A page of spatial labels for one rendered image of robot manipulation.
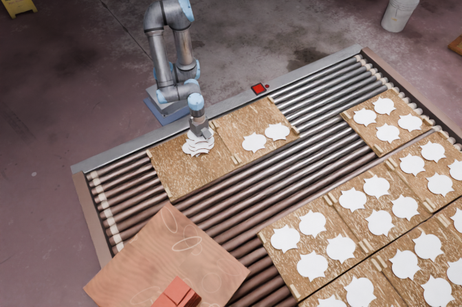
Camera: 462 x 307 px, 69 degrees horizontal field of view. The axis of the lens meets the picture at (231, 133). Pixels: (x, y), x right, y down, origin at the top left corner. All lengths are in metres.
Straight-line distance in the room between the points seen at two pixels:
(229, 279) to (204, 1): 3.63
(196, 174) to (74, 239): 1.38
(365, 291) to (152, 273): 0.93
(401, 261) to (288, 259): 0.52
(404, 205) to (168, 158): 1.26
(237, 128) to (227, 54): 1.89
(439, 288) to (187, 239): 1.14
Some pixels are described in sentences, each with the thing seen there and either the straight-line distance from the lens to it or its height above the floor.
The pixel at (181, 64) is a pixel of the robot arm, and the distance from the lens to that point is 1.93.
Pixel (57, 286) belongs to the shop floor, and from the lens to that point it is 2.87.
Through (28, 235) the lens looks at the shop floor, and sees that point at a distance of 3.10.
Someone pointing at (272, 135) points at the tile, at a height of 0.95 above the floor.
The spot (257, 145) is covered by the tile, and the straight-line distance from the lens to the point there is 1.91.
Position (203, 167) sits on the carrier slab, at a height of 0.94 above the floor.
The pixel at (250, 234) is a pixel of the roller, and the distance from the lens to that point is 1.72.
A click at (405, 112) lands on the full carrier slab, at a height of 0.94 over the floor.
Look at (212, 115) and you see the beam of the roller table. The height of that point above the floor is 0.91.
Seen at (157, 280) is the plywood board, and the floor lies 1.04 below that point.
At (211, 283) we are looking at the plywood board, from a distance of 1.54.
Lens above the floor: 2.56
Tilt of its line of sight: 56 degrees down
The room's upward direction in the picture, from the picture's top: straight up
